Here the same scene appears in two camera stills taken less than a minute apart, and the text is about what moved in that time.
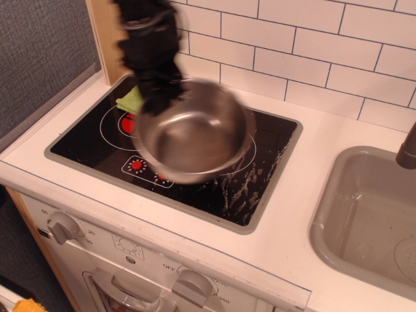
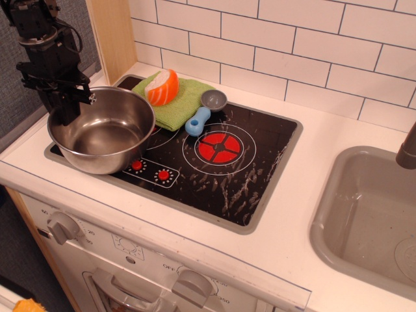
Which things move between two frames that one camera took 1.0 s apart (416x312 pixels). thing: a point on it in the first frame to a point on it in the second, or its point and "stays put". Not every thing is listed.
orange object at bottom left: x=28 y=305 stays put
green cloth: x=132 y=101 to x=174 y=116
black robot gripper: x=151 y=50 to x=56 y=69
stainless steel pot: x=208 y=133 to x=114 y=135
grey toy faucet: x=406 y=156 stays put
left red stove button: x=136 y=165 stays put
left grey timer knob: x=62 y=227 stays put
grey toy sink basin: x=365 y=222 stays put
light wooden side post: x=110 y=28 stays put
